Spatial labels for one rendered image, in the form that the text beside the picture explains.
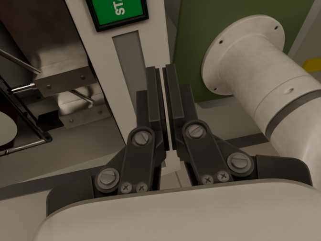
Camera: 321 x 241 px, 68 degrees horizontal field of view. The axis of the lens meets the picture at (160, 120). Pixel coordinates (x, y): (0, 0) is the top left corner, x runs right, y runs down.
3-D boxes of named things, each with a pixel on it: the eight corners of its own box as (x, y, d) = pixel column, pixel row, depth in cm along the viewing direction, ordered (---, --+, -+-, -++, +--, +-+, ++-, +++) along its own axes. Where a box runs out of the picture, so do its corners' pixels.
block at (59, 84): (44, 85, 37) (44, 98, 35) (33, 68, 34) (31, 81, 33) (94, 71, 38) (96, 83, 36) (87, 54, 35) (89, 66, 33)
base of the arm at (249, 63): (294, 4, 46) (380, 55, 34) (269, 81, 60) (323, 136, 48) (202, 27, 43) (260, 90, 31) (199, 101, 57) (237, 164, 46)
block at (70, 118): (66, 117, 43) (67, 130, 41) (58, 105, 41) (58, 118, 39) (109, 105, 44) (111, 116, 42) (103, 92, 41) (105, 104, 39)
